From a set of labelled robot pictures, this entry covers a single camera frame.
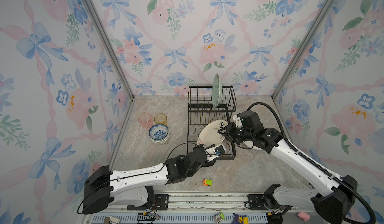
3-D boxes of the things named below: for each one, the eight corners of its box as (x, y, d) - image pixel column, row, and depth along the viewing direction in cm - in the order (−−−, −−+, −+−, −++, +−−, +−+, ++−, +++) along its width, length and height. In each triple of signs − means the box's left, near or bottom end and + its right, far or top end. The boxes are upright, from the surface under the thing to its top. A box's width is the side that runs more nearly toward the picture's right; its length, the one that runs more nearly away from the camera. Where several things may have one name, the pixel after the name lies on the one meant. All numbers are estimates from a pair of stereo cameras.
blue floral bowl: (151, 143, 96) (147, 136, 89) (153, 132, 102) (150, 124, 94) (168, 143, 96) (166, 136, 89) (170, 132, 102) (168, 124, 94)
